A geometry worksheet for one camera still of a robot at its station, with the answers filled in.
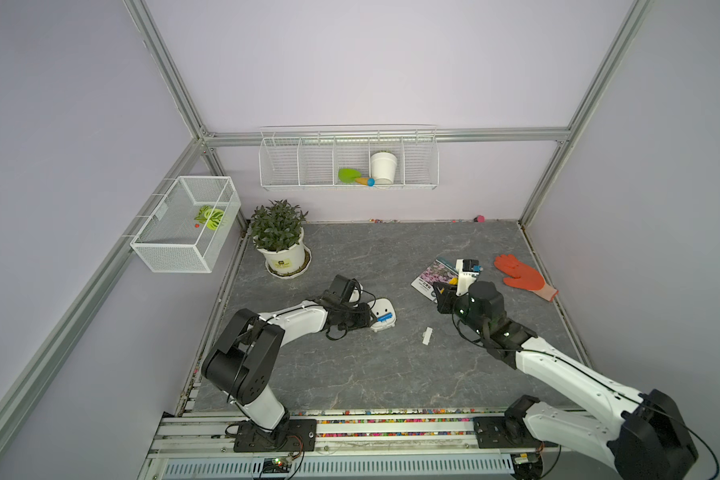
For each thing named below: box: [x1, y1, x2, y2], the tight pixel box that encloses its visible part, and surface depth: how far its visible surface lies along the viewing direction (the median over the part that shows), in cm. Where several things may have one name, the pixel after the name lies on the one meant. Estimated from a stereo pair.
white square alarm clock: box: [368, 297, 397, 332], surface depth 93 cm
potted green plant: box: [250, 200, 312, 279], surface depth 97 cm
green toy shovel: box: [338, 168, 376, 187], surface depth 101 cm
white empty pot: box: [370, 151, 397, 185], surface depth 94 cm
